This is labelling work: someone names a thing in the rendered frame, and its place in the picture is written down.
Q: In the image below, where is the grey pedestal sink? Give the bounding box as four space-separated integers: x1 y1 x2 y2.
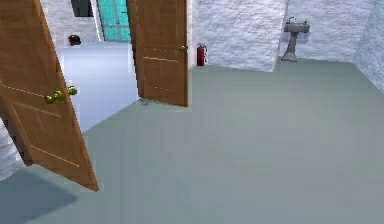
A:
280 16 311 63

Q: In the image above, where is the brown wooden room door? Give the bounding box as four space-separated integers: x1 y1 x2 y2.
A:
0 0 100 193
126 0 189 108

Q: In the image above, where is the red fire extinguisher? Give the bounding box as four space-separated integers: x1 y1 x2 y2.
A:
196 43 209 67

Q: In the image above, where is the dark red round object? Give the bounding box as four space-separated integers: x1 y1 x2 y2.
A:
67 34 82 47

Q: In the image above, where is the dark framed wall picture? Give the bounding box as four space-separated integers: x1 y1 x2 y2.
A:
70 0 95 18

